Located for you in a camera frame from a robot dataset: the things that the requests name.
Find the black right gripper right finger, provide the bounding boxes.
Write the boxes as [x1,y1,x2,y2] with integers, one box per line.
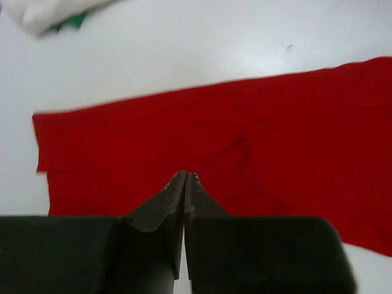
[184,173,357,294]

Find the green t shirt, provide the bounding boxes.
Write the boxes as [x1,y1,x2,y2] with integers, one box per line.
[49,12,87,32]

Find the white t shirt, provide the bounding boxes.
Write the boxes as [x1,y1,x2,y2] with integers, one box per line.
[1,0,113,36]

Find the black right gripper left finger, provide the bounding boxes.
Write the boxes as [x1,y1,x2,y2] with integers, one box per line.
[1,171,186,293]

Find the red t shirt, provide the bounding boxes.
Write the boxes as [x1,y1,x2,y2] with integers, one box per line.
[32,57,391,256]

